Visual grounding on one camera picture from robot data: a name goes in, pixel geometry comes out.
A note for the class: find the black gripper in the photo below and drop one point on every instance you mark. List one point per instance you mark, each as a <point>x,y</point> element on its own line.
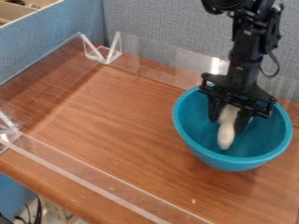
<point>255,102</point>

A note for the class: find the clear acrylic front barrier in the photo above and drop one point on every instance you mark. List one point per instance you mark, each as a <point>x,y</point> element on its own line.
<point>154,208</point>

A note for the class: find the clear acrylic corner bracket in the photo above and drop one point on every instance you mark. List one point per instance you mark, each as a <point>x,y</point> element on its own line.
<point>102,54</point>

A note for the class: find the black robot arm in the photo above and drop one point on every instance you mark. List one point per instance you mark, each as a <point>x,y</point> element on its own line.
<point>255,37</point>

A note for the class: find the clear acrylic back barrier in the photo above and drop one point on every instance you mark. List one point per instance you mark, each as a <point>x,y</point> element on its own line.
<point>179,66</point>

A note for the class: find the wooden shelf box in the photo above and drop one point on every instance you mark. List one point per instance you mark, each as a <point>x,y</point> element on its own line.
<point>18,9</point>

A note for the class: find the blue plastic bowl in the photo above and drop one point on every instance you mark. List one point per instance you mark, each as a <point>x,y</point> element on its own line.
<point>262,142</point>

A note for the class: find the clear acrylic barrier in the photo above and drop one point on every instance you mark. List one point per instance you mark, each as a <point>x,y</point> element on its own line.
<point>179,66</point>
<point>154,208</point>

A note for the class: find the white brown-capped toy mushroom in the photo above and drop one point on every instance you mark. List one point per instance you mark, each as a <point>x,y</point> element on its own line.
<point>227,133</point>

